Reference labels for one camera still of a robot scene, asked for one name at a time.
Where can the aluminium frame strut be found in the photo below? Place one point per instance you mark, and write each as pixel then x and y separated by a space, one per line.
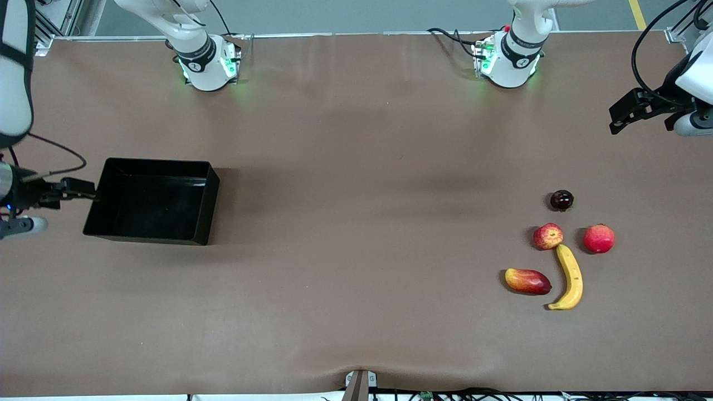
pixel 43 40
pixel 675 34

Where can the red yellow mango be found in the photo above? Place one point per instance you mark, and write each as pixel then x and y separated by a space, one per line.
pixel 528 281

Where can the yellow banana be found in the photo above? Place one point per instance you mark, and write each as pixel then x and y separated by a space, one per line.
pixel 571 273

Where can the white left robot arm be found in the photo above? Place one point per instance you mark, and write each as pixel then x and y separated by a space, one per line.
pixel 512 61

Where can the silver table edge rail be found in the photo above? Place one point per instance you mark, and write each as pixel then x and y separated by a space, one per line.
pixel 362 33

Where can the brown table mat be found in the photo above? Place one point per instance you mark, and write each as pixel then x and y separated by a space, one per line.
pixel 334 306

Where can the red yellow apple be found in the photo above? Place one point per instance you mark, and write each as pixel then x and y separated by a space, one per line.
pixel 548 236

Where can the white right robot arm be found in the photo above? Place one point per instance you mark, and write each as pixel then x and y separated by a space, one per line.
pixel 206 72

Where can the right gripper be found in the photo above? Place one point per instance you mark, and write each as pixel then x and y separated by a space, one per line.
pixel 29 193

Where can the dark purple plum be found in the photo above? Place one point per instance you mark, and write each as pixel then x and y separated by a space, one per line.
pixel 561 200

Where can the grey camera stand clamp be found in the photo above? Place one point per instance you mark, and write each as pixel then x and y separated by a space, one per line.
pixel 359 384

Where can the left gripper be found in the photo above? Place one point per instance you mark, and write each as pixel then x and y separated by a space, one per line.
pixel 660 102

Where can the black plastic box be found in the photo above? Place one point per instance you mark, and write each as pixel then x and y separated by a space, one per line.
pixel 150 206

